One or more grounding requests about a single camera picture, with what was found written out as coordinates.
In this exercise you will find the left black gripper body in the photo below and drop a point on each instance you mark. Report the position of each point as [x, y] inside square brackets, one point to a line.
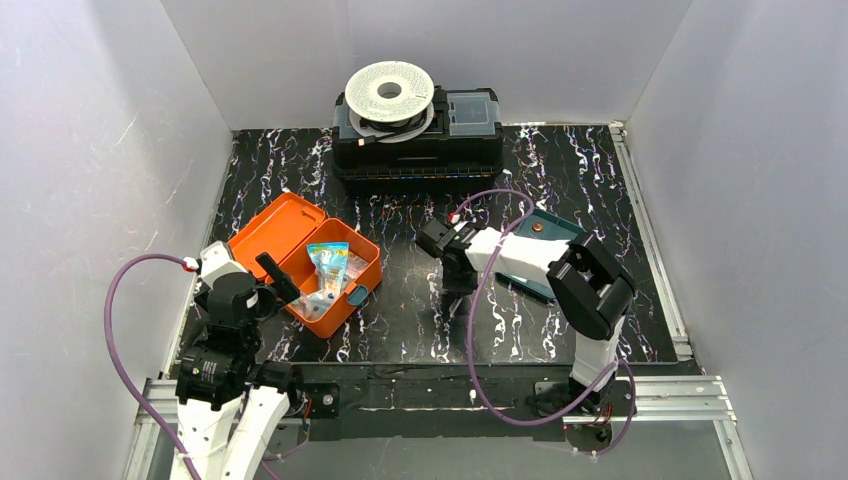
[263, 291]

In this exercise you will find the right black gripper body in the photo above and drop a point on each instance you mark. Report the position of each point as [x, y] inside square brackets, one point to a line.
[456, 273]

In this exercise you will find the small teal packet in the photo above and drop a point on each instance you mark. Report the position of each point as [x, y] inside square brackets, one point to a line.
[313, 306]

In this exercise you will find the orange medicine box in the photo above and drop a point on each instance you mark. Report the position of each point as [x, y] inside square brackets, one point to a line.
[283, 230]

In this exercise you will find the blue cotton swab packet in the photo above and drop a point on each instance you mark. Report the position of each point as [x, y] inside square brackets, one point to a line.
[330, 260]

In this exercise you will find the white blue medicine sachet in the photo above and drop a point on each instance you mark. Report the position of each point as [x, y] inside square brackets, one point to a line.
[354, 267]

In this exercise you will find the teal divided tray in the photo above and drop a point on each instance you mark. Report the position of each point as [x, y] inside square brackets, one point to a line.
[555, 228]

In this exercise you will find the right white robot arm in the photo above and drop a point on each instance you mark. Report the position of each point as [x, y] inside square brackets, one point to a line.
[590, 286]

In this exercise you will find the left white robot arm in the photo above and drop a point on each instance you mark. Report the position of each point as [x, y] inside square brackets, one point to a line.
[229, 404]

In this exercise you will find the black plastic toolbox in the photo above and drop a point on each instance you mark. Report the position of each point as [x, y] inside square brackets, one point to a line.
[454, 146]

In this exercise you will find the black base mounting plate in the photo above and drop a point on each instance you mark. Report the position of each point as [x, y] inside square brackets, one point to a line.
[363, 401]

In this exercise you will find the white filament spool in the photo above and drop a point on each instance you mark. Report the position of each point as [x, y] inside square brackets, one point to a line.
[390, 102]

